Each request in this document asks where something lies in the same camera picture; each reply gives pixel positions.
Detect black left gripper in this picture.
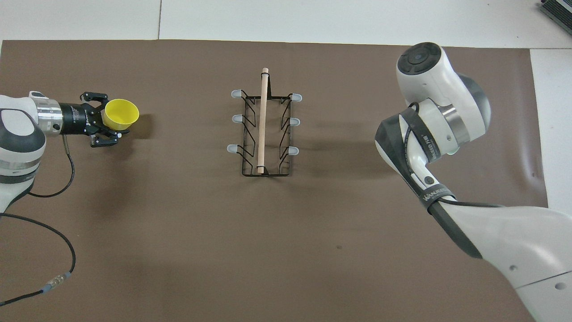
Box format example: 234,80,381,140
59,92,130,148

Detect yellow plastic cup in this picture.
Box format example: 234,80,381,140
103,98,140,132

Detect brown table mat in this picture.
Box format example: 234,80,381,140
0,39,549,322

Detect grey ribbed device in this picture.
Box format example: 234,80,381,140
538,0,572,24

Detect black wire cup rack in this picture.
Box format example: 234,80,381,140
227,67,303,178

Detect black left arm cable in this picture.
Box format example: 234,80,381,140
0,134,77,307

